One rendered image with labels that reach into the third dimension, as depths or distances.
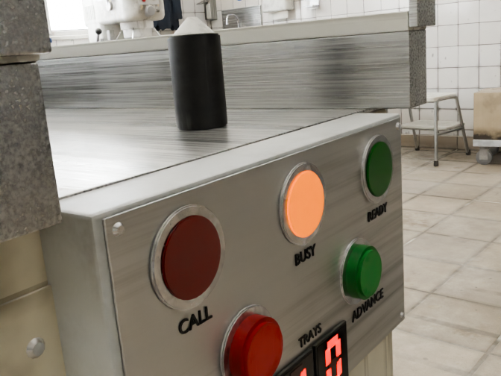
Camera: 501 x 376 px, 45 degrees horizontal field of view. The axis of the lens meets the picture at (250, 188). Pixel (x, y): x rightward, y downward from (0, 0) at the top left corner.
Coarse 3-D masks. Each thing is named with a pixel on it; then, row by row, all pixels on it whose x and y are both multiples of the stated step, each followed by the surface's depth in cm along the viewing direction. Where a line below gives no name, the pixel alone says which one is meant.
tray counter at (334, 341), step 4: (336, 336) 32; (332, 340) 32; (336, 340) 32; (340, 340) 33; (328, 344) 32; (332, 344) 32; (336, 344) 32; (340, 344) 33; (328, 348) 32; (336, 348) 32; (340, 348) 33; (328, 352) 32; (336, 352) 32; (340, 352) 33; (328, 356) 32; (336, 356) 33; (328, 360) 32; (332, 360) 32; (336, 360) 33; (340, 360) 33; (328, 364) 32; (332, 364) 32; (340, 364) 33; (332, 368) 32; (340, 368) 33; (328, 372) 32; (340, 372) 33
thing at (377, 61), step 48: (432, 0) 38; (96, 48) 55; (144, 48) 51; (240, 48) 45; (288, 48) 43; (336, 48) 41; (384, 48) 39; (48, 96) 61; (96, 96) 57; (144, 96) 53; (240, 96) 46; (288, 96) 44; (336, 96) 41; (384, 96) 39
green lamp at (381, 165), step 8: (376, 144) 34; (384, 144) 35; (376, 152) 34; (384, 152) 35; (368, 160) 34; (376, 160) 34; (384, 160) 35; (368, 168) 34; (376, 168) 35; (384, 168) 35; (368, 176) 34; (376, 176) 35; (384, 176) 35; (368, 184) 34; (376, 184) 35; (384, 184) 36; (376, 192) 35; (384, 192) 36
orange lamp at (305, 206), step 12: (300, 180) 28; (312, 180) 29; (300, 192) 28; (312, 192) 29; (288, 204) 28; (300, 204) 28; (312, 204) 29; (288, 216) 28; (300, 216) 29; (312, 216) 29; (300, 228) 29; (312, 228) 29
